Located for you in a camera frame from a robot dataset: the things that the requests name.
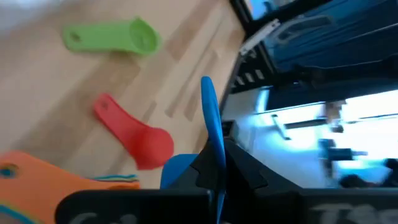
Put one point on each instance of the light blue measuring cup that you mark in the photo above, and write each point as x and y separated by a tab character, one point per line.
211	105

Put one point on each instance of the red measuring cup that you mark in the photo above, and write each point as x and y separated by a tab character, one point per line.
146	146

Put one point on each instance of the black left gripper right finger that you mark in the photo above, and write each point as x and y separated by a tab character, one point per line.
248	186

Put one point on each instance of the black aluminium table frame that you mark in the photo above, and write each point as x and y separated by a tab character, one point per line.
239	9

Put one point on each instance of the orange measuring cup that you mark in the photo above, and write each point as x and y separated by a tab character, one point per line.
37	189

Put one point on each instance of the blue case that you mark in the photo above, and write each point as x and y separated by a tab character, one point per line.
326	40

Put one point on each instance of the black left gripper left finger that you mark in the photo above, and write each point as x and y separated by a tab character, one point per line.
199	177

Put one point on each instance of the green measuring cup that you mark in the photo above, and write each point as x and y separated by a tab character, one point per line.
102	39

